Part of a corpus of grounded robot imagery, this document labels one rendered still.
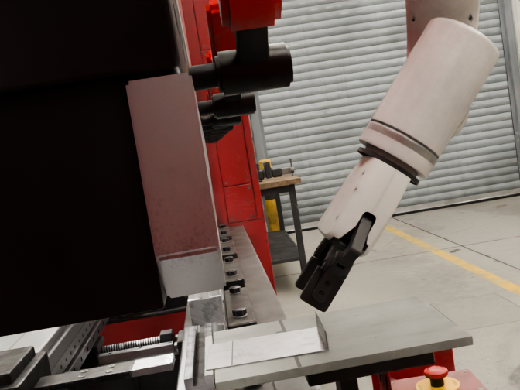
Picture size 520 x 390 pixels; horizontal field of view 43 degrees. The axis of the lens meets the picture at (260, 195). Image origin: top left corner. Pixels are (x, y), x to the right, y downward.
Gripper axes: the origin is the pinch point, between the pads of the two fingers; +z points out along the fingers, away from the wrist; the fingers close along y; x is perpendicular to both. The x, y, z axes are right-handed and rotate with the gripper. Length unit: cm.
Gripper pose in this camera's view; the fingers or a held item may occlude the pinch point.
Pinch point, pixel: (316, 285)
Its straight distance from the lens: 73.1
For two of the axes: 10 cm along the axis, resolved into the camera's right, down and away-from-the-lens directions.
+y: 0.3, 0.8, -10.0
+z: -5.1, 8.6, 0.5
